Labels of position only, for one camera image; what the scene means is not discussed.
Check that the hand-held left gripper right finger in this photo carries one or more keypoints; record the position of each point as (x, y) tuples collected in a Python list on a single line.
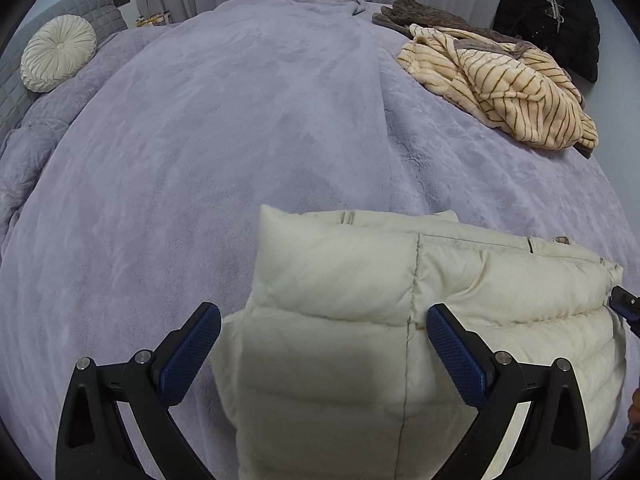
[(455, 350)]

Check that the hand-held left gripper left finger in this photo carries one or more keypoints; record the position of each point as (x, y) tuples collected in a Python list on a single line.
[(192, 347)]

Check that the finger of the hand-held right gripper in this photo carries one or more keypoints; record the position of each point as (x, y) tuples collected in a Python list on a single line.
[(629, 307)]

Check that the beige quilted puffer jacket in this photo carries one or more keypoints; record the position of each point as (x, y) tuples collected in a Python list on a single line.
[(340, 340)]

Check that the person's right forearm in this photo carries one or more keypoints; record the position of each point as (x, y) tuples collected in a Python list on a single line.
[(635, 410)]

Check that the purple fleece blanket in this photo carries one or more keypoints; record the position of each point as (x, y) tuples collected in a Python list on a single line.
[(225, 135)]

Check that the cream striped fleece garment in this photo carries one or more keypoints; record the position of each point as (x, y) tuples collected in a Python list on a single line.
[(515, 92)]

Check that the purple pillow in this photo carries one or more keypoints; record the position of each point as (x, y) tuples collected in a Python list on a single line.
[(27, 160)]

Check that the black hanging coat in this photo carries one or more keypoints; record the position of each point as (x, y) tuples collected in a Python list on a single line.
[(550, 20)]

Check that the round cream pleated cushion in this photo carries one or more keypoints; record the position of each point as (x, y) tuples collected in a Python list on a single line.
[(59, 54)]

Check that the small colourful boxes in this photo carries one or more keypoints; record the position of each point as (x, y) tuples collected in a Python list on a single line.
[(155, 19)]

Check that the brown fleece garment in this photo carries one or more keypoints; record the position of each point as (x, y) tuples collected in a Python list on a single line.
[(430, 15)]

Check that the grey quilted headboard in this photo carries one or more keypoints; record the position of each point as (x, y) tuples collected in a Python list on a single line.
[(75, 7)]

